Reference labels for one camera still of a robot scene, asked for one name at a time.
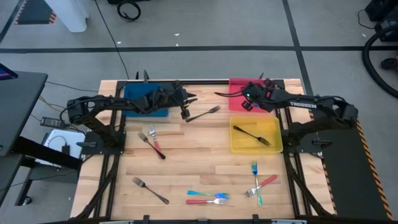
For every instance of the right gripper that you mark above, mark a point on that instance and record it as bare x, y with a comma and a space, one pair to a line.
259, 95

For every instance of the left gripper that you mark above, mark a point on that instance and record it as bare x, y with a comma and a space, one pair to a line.
172, 96

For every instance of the black metal fork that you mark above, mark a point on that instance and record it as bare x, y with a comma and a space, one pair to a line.
214, 109
265, 142
143, 137

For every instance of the iridescent blue-green fork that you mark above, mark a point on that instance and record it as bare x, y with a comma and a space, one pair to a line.
255, 169
222, 195

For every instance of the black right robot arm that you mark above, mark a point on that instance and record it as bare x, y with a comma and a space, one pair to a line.
303, 105

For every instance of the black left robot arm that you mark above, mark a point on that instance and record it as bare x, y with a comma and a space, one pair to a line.
124, 104

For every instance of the red plastic bin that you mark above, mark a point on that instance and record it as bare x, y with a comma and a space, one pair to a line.
236, 85

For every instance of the yellow plastic bin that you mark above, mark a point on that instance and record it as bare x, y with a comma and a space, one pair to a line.
270, 124

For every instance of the blue plastic bin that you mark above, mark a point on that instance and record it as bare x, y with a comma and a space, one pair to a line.
136, 90

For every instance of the silver fork bottom left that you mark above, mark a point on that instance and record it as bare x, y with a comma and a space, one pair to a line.
137, 181

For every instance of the white board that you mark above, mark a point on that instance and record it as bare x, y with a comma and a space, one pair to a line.
76, 138

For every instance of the small black adapter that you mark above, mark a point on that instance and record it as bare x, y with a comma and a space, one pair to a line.
66, 150

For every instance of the black hazard-striped floor mat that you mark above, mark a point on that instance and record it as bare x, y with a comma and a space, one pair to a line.
34, 12
348, 174

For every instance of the black power adapter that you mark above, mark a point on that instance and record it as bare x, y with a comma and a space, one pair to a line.
53, 123

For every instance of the black desk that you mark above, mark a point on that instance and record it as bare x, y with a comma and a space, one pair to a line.
18, 102

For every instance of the black equipment case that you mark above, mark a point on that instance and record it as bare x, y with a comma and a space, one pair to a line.
384, 6

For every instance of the black monitor screen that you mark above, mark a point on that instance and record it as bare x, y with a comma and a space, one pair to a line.
6, 74

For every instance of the black aluminium table frame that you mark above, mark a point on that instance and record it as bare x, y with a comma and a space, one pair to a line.
202, 82

